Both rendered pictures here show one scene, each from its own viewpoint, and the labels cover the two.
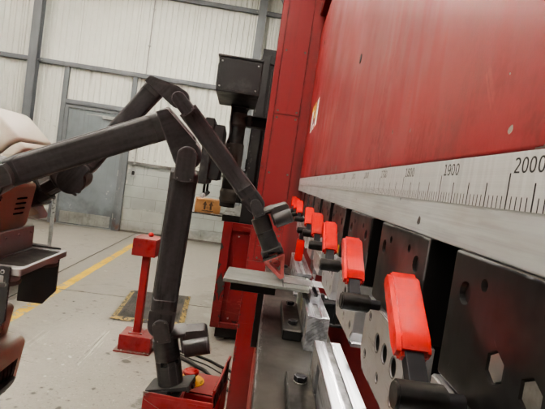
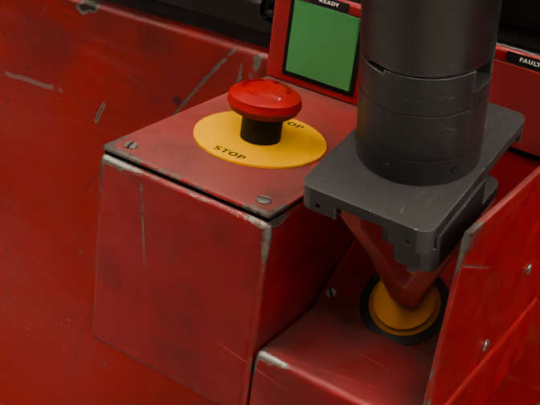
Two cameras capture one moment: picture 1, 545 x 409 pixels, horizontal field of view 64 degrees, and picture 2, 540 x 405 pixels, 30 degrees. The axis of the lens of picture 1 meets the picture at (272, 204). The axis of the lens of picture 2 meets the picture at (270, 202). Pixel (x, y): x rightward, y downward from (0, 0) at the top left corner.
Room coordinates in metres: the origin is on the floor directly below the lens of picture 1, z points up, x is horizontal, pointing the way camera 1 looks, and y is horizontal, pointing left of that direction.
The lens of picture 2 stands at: (0.86, 0.59, 1.00)
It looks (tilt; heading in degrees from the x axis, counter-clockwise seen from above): 27 degrees down; 295
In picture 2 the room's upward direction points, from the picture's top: 8 degrees clockwise
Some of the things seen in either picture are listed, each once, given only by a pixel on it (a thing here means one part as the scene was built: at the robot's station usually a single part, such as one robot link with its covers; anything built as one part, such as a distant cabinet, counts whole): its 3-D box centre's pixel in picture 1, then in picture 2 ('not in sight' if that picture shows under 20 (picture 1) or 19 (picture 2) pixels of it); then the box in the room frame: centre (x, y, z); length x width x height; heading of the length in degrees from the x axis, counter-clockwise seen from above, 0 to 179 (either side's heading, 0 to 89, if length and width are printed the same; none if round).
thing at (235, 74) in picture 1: (231, 139); not in sight; (2.65, 0.30, 1.53); 0.51 x 0.25 x 0.85; 5
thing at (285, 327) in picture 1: (289, 319); not in sight; (1.35, -0.11, 0.89); 0.30 x 0.05 x 0.03; 0
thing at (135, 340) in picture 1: (142, 290); not in sight; (3.04, 0.82, 0.41); 0.25 x 0.20 x 0.83; 90
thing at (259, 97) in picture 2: (190, 376); (262, 118); (1.08, 0.14, 0.79); 0.04 x 0.04 x 0.04
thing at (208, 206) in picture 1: (208, 205); not in sight; (3.50, 0.51, 1.04); 0.30 x 0.26 x 0.12; 4
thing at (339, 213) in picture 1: (354, 251); not in sight; (0.82, -0.16, 1.20); 0.15 x 0.09 x 0.17; 0
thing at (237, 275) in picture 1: (266, 278); not in sight; (1.39, -0.02, 1.00); 0.26 x 0.18 x 0.01; 90
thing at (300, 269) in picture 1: (298, 272); not in sight; (1.94, -0.16, 0.92); 0.50 x 0.06 x 0.10; 0
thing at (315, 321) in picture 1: (310, 312); not in sight; (1.34, -0.16, 0.92); 0.39 x 0.06 x 0.10; 0
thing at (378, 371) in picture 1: (428, 317); not in sight; (0.42, -0.17, 1.20); 0.15 x 0.09 x 0.17; 0
